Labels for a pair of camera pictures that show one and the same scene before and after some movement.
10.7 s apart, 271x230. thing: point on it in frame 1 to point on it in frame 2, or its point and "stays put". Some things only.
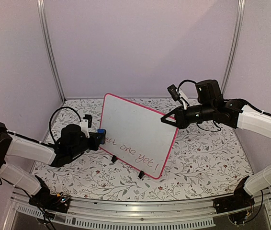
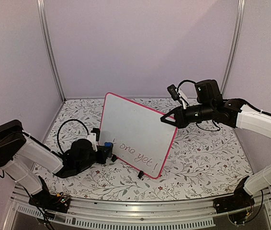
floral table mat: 201,163 stays put
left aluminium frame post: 42,19 stays put
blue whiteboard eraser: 102,131 to 108,144
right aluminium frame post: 240,14 stays put
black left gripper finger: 100,141 to 107,155
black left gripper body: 77,150 to 85,165
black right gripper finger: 178,113 stays put
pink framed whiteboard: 137,136 stays put
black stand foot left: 114,158 stays put
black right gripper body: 206,114 stays put
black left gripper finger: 100,136 to 107,150
